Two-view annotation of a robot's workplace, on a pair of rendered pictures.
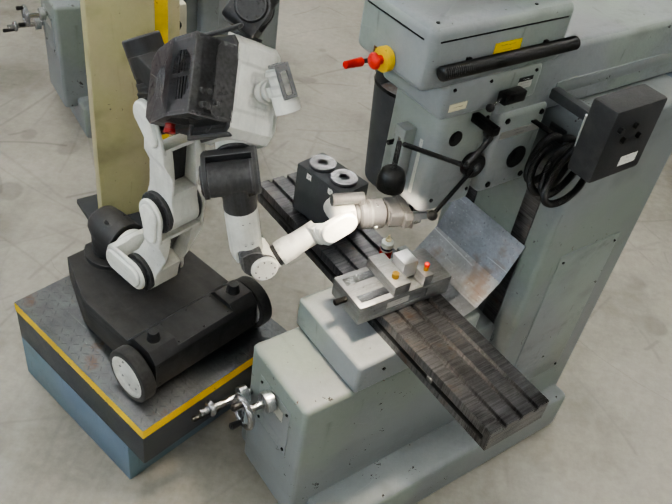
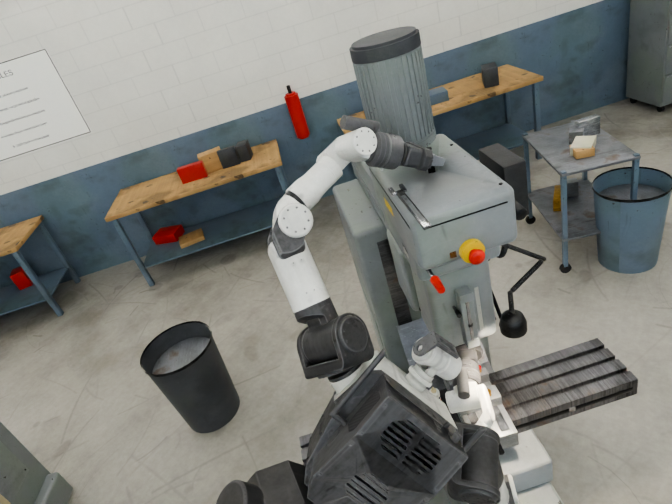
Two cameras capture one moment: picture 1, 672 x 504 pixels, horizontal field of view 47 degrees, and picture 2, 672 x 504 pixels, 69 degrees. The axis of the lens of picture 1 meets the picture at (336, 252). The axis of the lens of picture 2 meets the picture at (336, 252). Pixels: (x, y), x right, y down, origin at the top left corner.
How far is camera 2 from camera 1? 1.58 m
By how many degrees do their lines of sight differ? 41
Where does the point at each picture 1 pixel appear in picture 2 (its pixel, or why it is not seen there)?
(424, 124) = (473, 276)
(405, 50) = (489, 226)
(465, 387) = (585, 384)
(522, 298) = not seen: hidden behind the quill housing
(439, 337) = (533, 388)
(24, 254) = not seen: outside the picture
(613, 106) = (516, 161)
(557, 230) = not seen: hidden behind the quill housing
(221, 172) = (487, 467)
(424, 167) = (488, 301)
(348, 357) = (536, 467)
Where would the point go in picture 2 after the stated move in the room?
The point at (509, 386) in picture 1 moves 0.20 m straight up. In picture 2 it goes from (585, 356) to (585, 317)
